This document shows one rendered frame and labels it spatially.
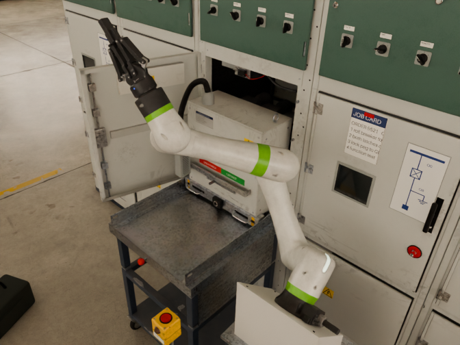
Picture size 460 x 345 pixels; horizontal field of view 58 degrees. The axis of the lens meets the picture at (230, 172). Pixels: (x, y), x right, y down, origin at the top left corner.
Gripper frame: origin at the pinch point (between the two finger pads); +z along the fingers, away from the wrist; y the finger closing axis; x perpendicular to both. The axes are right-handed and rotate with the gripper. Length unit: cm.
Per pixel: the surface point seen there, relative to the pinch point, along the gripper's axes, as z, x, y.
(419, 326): -164, -59, 15
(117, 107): -12, -55, -72
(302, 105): -54, -76, 7
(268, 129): -56, -65, -8
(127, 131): -24, -58, -78
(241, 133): -52, -64, -21
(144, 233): -72, -33, -79
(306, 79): -44, -75, 14
